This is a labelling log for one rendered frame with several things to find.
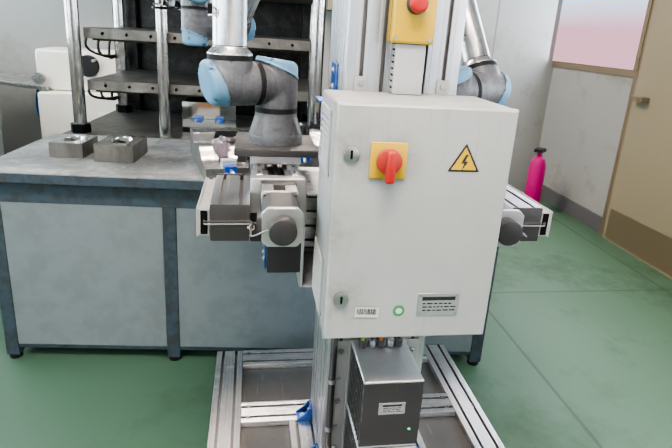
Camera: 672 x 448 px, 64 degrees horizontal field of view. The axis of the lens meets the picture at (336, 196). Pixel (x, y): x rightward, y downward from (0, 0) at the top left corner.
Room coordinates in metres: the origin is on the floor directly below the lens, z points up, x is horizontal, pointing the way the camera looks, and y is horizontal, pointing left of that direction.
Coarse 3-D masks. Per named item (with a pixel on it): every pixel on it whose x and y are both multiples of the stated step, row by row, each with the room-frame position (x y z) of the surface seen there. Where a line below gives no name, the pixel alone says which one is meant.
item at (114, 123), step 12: (96, 120) 2.96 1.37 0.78; (108, 120) 2.98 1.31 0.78; (120, 120) 3.00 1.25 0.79; (132, 120) 3.03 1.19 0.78; (144, 120) 3.05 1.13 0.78; (156, 120) 3.08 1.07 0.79; (180, 120) 3.13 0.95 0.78; (252, 120) 3.29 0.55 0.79; (300, 120) 3.40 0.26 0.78; (72, 132) 2.60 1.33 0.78; (96, 132) 2.64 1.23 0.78; (108, 132) 2.65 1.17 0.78; (120, 132) 2.67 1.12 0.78; (132, 132) 2.69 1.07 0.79; (144, 132) 2.71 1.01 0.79; (156, 132) 2.73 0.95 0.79; (180, 132) 2.77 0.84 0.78
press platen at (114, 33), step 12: (84, 36) 2.67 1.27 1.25; (96, 36) 2.68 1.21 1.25; (108, 36) 2.68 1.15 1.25; (120, 36) 2.69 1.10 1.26; (132, 36) 2.69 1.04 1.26; (144, 36) 2.70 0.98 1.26; (168, 36) 2.71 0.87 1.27; (180, 36) 2.71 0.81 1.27; (264, 36) 3.24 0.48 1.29; (264, 48) 2.74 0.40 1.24; (276, 48) 2.75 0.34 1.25; (288, 48) 2.75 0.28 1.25; (300, 48) 2.76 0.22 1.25
